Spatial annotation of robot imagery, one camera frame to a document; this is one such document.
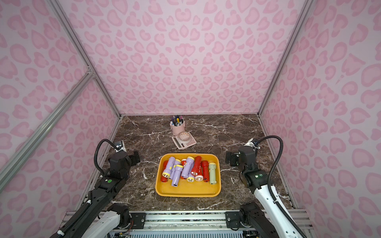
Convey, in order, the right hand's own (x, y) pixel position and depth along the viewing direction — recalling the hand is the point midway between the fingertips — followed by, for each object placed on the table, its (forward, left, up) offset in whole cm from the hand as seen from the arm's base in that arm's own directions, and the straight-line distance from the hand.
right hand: (235, 151), depth 79 cm
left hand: (0, +58, +1) cm, 58 cm away
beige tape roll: (+20, +30, -14) cm, 39 cm away
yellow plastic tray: (-14, +28, -17) cm, 35 cm away
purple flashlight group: (-10, +24, -13) cm, 29 cm away
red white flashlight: (0, +29, -12) cm, 31 cm away
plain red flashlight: (-4, +16, -14) cm, 21 cm away
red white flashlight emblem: (-9, +19, -13) cm, 25 cm away
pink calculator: (+12, +31, -13) cm, 36 cm away
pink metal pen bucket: (+23, +36, -11) cm, 44 cm away
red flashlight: (-10, +40, -13) cm, 43 cm away
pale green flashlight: (-3, +12, -13) cm, 18 cm away
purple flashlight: (0, +33, -13) cm, 35 cm away
